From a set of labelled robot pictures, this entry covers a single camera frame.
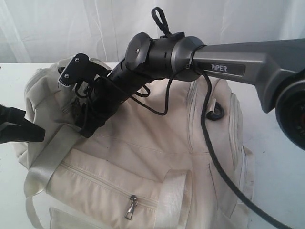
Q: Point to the cream white duffel bag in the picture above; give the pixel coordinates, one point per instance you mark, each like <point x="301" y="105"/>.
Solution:
<point x="138" y="171"/>

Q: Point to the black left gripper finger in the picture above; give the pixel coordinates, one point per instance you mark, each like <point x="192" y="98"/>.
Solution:
<point x="14" y="127"/>

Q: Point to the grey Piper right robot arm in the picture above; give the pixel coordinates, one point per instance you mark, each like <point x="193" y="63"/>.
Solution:
<point x="275" y="68"/>

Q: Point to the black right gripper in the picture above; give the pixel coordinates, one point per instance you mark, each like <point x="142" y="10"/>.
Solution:
<point x="112" y="89"/>

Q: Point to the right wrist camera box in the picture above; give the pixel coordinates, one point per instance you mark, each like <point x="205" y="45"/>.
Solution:
<point x="80" y="69"/>

